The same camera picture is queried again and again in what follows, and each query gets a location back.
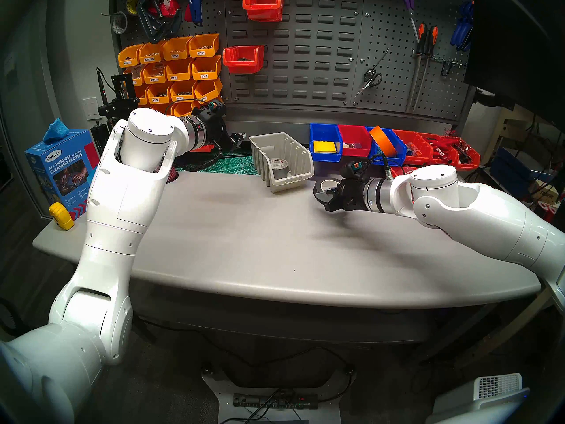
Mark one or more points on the white light switch plate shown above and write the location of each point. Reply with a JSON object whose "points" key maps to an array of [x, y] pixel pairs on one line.
{"points": [[91, 108]]}

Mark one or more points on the yellow tape roll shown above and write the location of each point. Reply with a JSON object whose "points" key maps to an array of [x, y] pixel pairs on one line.
{"points": [[128, 4]]}

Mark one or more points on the white vented appliance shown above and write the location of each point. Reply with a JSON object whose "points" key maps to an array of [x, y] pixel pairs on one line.
{"points": [[494, 392]]}

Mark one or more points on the grey tape roll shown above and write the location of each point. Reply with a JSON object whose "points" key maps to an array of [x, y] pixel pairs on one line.
{"points": [[112, 23]]}

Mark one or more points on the orange bin labelled M2.5-5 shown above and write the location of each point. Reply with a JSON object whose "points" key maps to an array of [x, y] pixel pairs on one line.
{"points": [[182, 109]]}

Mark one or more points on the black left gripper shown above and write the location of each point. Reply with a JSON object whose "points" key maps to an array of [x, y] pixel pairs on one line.
{"points": [[216, 131]]}

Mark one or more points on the grey pegboard panel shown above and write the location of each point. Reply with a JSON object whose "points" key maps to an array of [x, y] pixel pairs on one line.
{"points": [[216, 17], [397, 30]]}

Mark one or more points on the orange tape roll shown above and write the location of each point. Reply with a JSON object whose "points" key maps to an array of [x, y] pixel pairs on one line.
{"points": [[383, 140]]}

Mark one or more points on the black metal stand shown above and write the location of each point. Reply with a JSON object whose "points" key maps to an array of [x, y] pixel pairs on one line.
{"points": [[119, 103]]}

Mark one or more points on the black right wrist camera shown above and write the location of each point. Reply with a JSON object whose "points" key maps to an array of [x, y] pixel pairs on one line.
{"points": [[358, 168]]}

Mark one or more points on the clear 3M tape roll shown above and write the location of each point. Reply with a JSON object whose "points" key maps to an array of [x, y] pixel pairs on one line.
{"points": [[278, 164]]}

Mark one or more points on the orange bin labelled M3-4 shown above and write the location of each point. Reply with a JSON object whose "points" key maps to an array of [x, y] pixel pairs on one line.
{"points": [[206, 68]]}

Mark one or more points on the blue cleaning cloths box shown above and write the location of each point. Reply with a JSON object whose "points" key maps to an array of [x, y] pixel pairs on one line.
{"points": [[66, 176]]}

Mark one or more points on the black monitor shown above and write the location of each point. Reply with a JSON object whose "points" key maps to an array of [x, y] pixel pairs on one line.
{"points": [[521, 39]]}

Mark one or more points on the black chair base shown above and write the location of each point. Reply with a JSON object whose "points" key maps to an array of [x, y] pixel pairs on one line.
{"points": [[13, 321]]}

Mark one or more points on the orange bin labelled M3-6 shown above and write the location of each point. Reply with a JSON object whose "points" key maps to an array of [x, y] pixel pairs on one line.
{"points": [[207, 91]]}

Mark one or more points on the grey louvred wall panel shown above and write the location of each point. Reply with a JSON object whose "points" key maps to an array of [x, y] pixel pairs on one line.
{"points": [[309, 52]]}

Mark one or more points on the metal tool holder rail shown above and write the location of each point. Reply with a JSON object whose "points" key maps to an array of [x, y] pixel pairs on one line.
{"points": [[457, 63]]}

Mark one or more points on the orange bin labelled M3-8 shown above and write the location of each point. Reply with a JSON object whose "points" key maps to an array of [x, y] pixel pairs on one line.
{"points": [[182, 92]]}

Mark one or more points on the black bench clamp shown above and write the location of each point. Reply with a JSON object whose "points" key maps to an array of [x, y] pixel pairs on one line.
{"points": [[154, 23]]}

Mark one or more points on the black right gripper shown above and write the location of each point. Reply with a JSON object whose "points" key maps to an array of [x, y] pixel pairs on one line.
{"points": [[355, 193]]}

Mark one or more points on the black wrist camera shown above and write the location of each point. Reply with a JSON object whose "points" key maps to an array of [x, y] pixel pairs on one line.
{"points": [[358, 168], [214, 107]]}

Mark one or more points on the black cylindrical tools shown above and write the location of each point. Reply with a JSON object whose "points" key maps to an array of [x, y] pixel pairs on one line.
{"points": [[100, 138]]}

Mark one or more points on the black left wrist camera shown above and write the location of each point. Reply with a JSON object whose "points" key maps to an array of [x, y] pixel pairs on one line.
{"points": [[214, 107]]}

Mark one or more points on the red white tool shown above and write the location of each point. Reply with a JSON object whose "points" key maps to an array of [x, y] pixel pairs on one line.
{"points": [[167, 5]]}

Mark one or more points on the blue spring clamp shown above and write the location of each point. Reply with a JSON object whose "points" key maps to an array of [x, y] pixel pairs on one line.
{"points": [[467, 11], [460, 32]]}

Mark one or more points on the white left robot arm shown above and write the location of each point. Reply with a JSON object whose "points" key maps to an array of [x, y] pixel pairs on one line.
{"points": [[114, 215]]}

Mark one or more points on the wooden frame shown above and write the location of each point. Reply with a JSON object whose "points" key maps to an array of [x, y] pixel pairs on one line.
{"points": [[516, 131]]}

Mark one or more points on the black soldering pen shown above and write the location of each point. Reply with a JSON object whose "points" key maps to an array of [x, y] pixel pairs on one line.
{"points": [[100, 81]]}

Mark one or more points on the yellow pad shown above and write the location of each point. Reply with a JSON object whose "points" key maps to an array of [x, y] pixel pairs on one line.
{"points": [[325, 147]]}

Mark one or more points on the black tape roll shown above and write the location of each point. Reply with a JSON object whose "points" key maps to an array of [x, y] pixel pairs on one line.
{"points": [[318, 193]]}

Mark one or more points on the blue cleaning cloth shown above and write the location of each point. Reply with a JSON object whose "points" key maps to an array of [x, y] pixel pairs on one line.
{"points": [[55, 130]]}

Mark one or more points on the black hook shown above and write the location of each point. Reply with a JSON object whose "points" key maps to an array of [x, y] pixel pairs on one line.
{"points": [[446, 69]]}

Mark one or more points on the orange bin labelled M4-6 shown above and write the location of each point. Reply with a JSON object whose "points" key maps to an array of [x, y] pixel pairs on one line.
{"points": [[178, 70]]}

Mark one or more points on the blue crate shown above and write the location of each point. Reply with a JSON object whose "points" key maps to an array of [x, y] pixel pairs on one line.
{"points": [[512, 171]]}

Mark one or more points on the black power strip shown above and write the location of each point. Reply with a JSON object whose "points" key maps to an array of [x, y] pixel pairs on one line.
{"points": [[273, 401]]}

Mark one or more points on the orange bin labelled M2.5-6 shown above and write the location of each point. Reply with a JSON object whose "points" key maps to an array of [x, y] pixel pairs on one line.
{"points": [[159, 106]]}

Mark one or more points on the green cutting mat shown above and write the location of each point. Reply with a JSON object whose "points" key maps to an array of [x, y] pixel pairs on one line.
{"points": [[234, 163]]}

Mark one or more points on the orange screw bin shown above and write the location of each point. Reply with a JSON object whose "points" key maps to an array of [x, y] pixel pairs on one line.
{"points": [[141, 95], [151, 53], [129, 57], [154, 73], [136, 76]]}

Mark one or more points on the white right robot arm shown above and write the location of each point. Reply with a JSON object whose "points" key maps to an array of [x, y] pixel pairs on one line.
{"points": [[485, 220]]}

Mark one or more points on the orange bin labelled M3X6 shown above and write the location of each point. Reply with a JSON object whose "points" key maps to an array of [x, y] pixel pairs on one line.
{"points": [[204, 45]]}

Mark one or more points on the blue storage bin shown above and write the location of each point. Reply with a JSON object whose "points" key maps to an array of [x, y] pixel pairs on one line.
{"points": [[397, 156], [324, 134]]}

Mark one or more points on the orange bin labelled M3-12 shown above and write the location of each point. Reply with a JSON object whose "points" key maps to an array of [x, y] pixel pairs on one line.
{"points": [[158, 94]]}

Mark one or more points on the black scissors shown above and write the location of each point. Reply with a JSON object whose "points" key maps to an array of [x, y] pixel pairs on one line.
{"points": [[364, 86]]}

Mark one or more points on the yellow tape measure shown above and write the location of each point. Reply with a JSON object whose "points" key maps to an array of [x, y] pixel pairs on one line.
{"points": [[62, 215]]}

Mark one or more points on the purple scissors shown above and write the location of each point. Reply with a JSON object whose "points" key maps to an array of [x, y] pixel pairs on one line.
{"points": [[411, 12]]}

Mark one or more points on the red wall bin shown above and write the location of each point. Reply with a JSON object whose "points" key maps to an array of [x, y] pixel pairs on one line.
{"points": [[242, 66], [263, 11]]}

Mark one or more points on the grey plastic storage bin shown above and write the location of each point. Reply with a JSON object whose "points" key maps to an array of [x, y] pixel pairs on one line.
{"points": [[295, 180]]}

